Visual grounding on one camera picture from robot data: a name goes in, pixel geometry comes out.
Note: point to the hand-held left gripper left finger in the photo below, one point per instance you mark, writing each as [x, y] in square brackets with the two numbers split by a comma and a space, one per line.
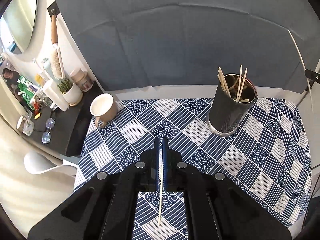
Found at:
[156, 160]

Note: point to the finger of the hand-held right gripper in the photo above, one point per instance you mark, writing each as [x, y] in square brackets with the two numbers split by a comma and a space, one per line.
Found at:
[313, 75]

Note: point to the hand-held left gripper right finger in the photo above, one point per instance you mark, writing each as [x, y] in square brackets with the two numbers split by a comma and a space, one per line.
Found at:
[165, 160]

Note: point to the pale wooden chopstick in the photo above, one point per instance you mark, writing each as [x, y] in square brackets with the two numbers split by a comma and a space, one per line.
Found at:
[160, 205]

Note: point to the black cylindrical utensil holder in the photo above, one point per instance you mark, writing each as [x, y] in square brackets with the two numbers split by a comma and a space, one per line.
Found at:
[227, 115]

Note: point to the group of wooden chopsticks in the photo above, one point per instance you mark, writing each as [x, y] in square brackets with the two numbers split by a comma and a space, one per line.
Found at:
[224, 81]

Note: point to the blue white patterned tablecloth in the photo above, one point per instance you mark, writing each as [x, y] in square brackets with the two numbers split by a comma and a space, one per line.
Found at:
[200, 142]

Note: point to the beige ceramic mug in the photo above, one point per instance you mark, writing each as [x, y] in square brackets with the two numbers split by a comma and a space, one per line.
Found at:
[103, 108]

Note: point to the black side shelf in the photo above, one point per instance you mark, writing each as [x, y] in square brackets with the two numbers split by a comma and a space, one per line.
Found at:
[70, 130]

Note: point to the lidded candle jar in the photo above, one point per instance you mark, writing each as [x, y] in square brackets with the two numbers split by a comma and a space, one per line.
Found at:
[83, 81]

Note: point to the small plant in white pot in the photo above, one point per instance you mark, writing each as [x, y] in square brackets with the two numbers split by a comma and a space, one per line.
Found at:
[71, 93]

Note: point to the eyeglasses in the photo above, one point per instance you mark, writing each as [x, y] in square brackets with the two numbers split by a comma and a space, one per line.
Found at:
[48, 130]

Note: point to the grey backdrop sheet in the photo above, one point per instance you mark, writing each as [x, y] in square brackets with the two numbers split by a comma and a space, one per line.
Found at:
[175, 42]

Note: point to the tall white cup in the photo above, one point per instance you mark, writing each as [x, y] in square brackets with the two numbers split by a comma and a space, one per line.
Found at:
[56, 96]

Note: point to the white chair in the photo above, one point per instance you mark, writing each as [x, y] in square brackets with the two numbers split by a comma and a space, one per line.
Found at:
[37, 162]

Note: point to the clear glass jar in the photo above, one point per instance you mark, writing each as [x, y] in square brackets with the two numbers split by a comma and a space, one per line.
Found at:
[42, 98]

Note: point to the white mug with green print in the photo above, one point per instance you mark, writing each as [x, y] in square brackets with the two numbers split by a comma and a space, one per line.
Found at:
[26, 126]

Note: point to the pale blue bottle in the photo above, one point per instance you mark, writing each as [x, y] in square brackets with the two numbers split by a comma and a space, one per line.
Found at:
[47, 66]

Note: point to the green packet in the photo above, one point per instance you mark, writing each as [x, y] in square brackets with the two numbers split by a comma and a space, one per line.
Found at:
[26, 90]

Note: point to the printed photo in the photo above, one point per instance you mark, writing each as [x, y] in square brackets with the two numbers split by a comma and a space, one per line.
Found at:
[10, 80]

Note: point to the black wall hook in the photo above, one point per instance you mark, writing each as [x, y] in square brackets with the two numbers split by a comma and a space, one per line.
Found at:
[53, 10]

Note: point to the oval wall mirror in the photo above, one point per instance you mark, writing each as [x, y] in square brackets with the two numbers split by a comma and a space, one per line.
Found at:
[21, 17]

